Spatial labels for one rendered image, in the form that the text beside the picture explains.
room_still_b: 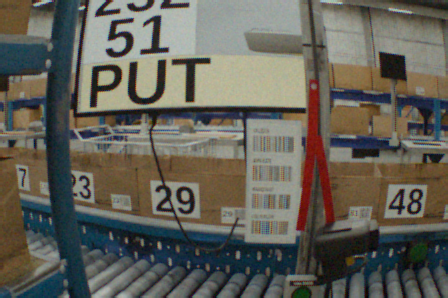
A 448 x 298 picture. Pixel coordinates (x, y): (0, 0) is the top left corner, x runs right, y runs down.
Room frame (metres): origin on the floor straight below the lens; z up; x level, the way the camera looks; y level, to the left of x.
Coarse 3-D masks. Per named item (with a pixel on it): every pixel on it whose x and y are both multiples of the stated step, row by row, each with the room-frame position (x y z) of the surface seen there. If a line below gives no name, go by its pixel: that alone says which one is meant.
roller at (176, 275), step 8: (176, 272) 1.26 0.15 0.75; (184, 272) 1.29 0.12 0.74; (160, 280) 1.18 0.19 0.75; (168, 280) 1.18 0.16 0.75; (176, 280) 1.21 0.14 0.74; (152, 288) 1.10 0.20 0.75; (160, 288) 1.12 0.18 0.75; (168, 288) 1.15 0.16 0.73; (144, 296) 1.04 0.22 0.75; (152, 296) 1.05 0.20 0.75; (160, 296) 1.08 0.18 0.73
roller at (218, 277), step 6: (210, 276) 1.25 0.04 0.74; (216, 276) 1.23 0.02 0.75; (222, 276) 1.25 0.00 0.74; (210, 282) 1.18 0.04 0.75; (216, 282) 1.19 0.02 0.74; (222, 282) 1.22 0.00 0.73; (204, 288) 1.13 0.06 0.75; (210, 288) 1.14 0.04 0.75; (216, 288) 1.16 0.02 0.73; (198, 294) 1.08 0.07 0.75; (204, 294) 1.09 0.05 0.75; (210, 294) 1.11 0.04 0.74
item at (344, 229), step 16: (336, 224) 0.65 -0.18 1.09; (352, 224) 0.64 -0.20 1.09; (368, 224) 0.62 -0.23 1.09; (320, 240) 0.62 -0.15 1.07; (336, 240) 0.61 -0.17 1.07; (352, 240) 0.61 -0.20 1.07; (368, 240) 0.60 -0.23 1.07; (320, 256) 0.62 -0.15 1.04; (336, 256) 0.61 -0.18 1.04; (352, 256) 0.63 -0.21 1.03; (336, 272) 0.62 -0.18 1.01
